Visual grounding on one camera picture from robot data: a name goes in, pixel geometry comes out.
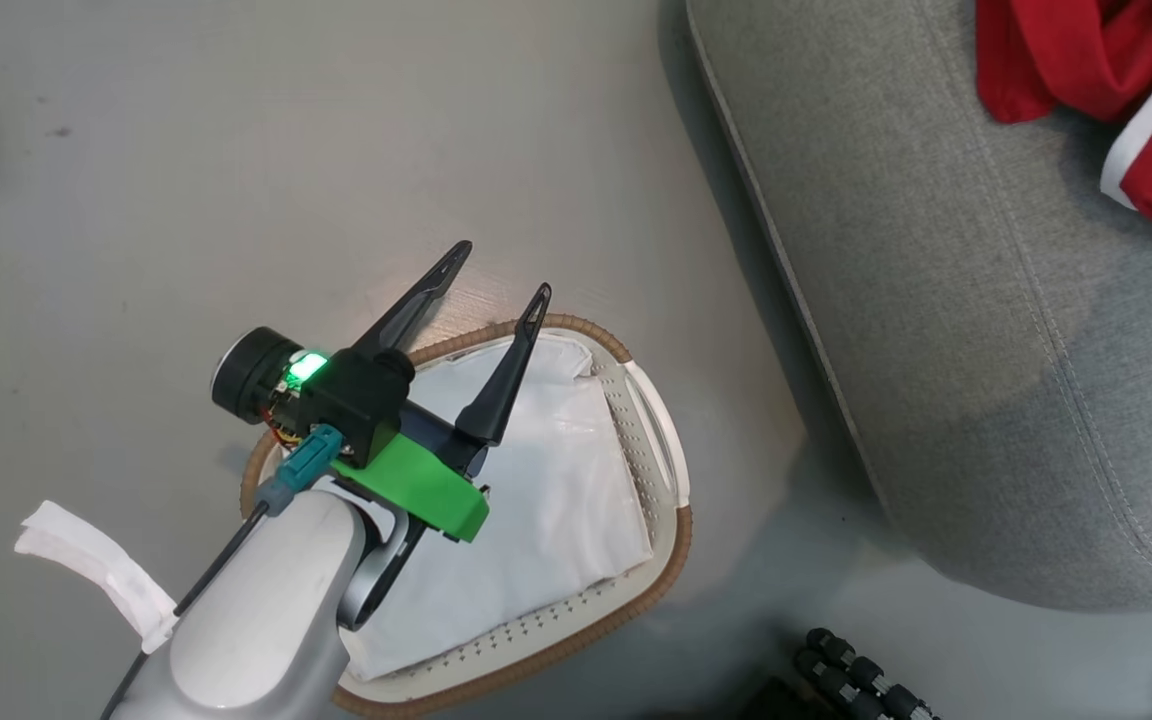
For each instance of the white cloth basket liner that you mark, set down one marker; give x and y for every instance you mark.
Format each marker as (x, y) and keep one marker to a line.
(556, 500)

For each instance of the grey fabric sofa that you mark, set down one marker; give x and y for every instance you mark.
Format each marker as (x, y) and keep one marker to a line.
(936, 300)

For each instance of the red Bulls basketball jersey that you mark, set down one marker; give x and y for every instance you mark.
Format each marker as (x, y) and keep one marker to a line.
(1046, 50)

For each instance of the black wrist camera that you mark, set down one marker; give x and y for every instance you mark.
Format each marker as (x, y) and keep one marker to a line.
(251, 375)

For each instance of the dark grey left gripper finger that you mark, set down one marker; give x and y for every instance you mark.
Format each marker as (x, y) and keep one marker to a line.
(414, 303)
(508, 375)

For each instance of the black and green left gripper body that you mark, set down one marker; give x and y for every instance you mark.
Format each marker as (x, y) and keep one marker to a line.
(406, 480)

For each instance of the white basket with wicker rim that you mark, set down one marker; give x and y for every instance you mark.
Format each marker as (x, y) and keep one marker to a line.
(658, 525)

